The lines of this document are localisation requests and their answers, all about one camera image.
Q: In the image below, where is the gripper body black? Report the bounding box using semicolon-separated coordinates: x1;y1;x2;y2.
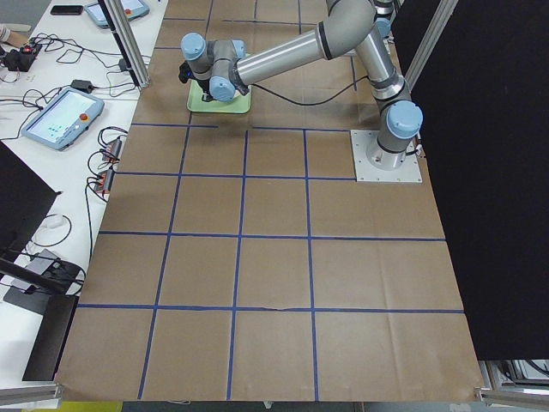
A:
178;62;209;93

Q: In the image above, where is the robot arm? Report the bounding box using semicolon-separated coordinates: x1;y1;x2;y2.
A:
178;1;424;163

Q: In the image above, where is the light green tray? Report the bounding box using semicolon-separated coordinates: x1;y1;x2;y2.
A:
186;51;252;115

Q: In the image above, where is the black power adapter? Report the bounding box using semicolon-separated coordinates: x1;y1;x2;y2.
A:
70;79;94;94

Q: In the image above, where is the teach pendant near tray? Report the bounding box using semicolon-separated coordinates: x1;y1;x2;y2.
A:
21;87;105;150

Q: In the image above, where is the black phone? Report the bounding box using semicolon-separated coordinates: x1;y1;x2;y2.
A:
50;4;84;16

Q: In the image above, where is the brown paper table cover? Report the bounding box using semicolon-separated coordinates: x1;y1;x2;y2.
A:
57;1;482;403

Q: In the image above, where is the black monitor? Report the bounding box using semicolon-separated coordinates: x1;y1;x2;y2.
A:
1;144;84;382

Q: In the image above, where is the black backdrop curtain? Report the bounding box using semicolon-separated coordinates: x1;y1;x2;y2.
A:
412;1;548;360

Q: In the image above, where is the aluminium frame post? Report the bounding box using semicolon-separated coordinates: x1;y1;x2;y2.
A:
98;0;150;89

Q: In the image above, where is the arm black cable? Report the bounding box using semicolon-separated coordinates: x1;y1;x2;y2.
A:
250;75;372;106

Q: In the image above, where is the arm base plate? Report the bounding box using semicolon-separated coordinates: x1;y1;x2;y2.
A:
350;130;423;184

